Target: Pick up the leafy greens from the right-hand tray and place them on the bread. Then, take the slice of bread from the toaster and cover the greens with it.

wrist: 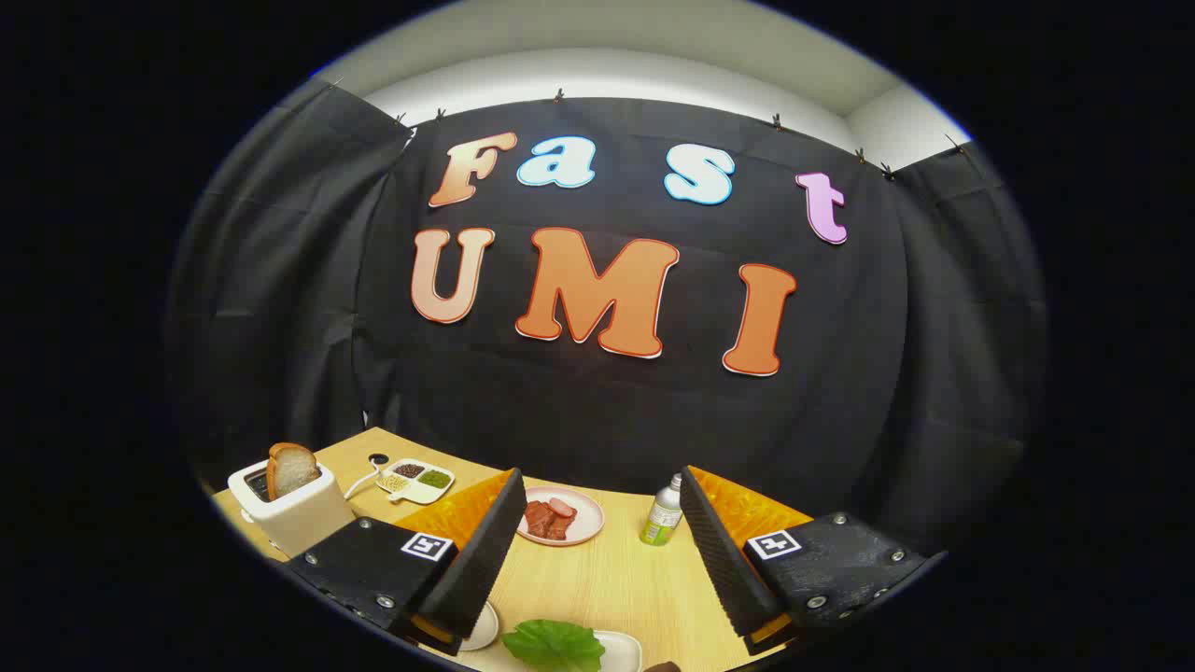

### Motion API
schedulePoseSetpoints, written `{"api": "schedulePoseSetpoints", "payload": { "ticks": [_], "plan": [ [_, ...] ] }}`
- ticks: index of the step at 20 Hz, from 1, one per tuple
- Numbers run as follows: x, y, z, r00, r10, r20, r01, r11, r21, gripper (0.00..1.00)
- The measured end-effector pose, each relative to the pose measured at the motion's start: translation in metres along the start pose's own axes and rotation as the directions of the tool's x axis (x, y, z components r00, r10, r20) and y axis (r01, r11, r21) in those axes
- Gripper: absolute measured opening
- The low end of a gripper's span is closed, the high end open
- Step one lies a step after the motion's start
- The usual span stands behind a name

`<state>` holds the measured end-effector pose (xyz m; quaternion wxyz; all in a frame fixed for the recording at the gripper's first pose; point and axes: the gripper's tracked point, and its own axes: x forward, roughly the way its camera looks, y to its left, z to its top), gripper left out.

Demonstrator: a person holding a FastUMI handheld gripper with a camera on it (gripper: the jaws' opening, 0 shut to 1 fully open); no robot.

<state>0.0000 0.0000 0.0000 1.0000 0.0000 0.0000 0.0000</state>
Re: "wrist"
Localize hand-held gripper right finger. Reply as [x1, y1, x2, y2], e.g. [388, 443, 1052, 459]
[679, 465, 949, 657]

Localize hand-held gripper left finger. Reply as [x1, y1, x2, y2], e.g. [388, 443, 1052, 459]
[285, 467, 528, 654]

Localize green lettuce leaf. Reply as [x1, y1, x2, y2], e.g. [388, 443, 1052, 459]
[502, 619, 607, 672]

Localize toasted bread slice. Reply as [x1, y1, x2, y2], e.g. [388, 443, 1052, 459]
[266, 442, 321, 501]

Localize brown meat slices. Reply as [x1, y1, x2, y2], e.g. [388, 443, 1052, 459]
[523, 499, 578, 541]

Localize round white plate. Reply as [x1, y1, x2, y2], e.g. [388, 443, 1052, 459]
[459, 601, 500, 652]

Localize green label bottle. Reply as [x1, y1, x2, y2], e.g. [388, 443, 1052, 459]
[640, 473, 684, 547]

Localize white divided condiment dish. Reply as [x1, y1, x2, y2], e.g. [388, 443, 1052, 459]
[375, 458, 457, 506]

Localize pink plate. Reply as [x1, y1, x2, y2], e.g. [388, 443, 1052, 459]
[516, 485, 605, 547]

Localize square white plate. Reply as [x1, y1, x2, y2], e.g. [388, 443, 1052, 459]
[594, 630, 644, 672]

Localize white toaster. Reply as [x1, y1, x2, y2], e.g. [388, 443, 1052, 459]
[227, 457, 358, 559]

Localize white toaster cable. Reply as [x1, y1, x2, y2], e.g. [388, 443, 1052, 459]
[344, 457, 386, 500]

